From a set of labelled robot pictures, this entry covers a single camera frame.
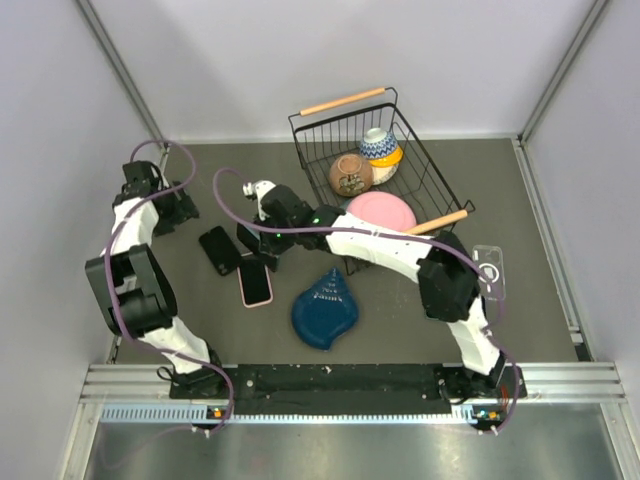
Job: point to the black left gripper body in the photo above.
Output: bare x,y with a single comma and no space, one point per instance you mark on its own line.
175,212

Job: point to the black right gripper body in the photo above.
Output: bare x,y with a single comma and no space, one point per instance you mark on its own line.
278,241

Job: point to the black phone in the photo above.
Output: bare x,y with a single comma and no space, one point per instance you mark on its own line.
255,282

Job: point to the teal-edged phone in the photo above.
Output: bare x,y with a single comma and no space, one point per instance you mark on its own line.
249,238

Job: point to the pink phone case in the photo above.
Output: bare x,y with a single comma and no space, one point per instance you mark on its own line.
255,283

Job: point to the black ring phone case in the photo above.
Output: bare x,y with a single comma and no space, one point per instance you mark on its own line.
220,250

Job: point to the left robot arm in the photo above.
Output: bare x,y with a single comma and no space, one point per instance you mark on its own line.
131,288

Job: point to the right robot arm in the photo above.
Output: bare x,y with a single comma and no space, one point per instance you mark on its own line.
448,285

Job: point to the clear phone case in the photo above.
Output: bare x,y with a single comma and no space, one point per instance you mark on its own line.
490,261

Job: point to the blue shell-shaped dish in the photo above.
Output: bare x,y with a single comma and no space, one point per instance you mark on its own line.
325,311

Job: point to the brown ceramic bowl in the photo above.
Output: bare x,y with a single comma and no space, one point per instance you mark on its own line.
351,175

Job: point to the pink plate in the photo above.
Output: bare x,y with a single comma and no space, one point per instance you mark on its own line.
383,209

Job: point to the blue white patterned bowl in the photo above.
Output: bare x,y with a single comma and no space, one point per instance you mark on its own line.
377,143

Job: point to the yellow bowl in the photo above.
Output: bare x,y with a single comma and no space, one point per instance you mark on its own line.
389,160

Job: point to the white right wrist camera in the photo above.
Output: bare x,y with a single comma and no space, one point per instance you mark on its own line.
255,191

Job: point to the black wire basket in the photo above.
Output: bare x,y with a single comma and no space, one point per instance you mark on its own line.
327,131

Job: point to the far wooden basket handle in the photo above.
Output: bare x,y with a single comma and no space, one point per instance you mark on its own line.
342,101

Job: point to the slotted cable duct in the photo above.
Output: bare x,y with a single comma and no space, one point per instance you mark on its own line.
207,415

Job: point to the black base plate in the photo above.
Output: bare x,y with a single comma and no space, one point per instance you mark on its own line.
435,381

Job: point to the aluminium front rail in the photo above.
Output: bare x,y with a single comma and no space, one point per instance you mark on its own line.
555,382

